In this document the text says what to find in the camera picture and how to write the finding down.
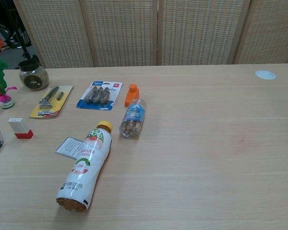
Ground white printed paper card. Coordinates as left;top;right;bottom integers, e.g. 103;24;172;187
55;136;85;160

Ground white and red stamp block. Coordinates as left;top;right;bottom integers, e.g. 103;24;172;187
7;117;35;140

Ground small orange plastic bottle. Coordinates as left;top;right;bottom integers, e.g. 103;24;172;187
124;83;141;108

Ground binder clips in blue pack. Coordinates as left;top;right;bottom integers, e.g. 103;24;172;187
76;80;124;112

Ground white round table grommet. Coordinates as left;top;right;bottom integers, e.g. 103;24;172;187
254;69;277;81

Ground wooden woven folding screen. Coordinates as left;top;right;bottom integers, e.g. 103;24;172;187
13;0;288;69

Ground glass jar with black lid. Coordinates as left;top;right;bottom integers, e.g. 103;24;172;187
18;59;50;92

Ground clear snack tube blue label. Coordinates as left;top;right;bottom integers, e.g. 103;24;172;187
119;98;147;139

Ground razor in yellow card pack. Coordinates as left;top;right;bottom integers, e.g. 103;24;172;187
29;85;74;119

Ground colourful feather shuttlecock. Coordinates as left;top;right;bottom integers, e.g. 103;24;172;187
0;52;18;110

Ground black tripod stand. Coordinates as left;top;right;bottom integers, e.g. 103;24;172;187
12;14;39;62

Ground tea bottle with yellow cap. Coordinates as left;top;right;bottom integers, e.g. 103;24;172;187
55;120;114;213

